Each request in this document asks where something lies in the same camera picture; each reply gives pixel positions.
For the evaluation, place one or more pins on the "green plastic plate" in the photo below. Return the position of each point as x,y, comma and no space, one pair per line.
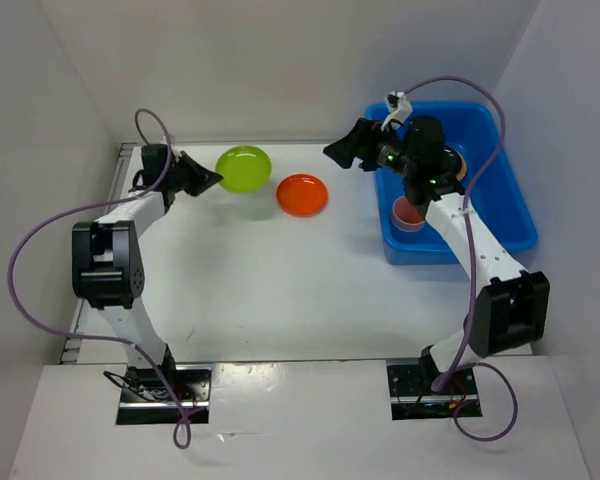
244,168

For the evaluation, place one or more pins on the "black plastic plate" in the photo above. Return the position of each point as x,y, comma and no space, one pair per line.
449,157

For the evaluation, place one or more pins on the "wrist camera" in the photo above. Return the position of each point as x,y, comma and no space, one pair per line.
399,109
172,147

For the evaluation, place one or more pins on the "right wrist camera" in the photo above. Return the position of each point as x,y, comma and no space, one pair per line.
399,109

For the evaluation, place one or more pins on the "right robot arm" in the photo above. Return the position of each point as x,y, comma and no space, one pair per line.
508,304

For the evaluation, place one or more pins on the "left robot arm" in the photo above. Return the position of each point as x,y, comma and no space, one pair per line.
107,266

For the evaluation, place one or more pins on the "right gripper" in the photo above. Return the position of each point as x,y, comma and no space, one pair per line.
361,142

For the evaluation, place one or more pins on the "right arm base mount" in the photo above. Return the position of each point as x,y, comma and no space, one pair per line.
411,397

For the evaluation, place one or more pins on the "blue plastic bin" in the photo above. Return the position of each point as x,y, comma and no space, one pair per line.
470,129

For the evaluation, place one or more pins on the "brown woven bamboo tray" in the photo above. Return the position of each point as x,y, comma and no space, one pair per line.
460,167

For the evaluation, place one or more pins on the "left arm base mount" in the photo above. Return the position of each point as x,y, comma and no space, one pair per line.
144,400

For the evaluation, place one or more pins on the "orange plastic plate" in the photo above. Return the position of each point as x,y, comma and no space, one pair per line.
302,195

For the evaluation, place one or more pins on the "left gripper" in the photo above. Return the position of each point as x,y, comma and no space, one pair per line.
203,177

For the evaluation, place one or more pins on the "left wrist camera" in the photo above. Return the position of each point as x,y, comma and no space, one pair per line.
172,147

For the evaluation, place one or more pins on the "pink plastic cup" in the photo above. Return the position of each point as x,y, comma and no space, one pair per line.
405,211

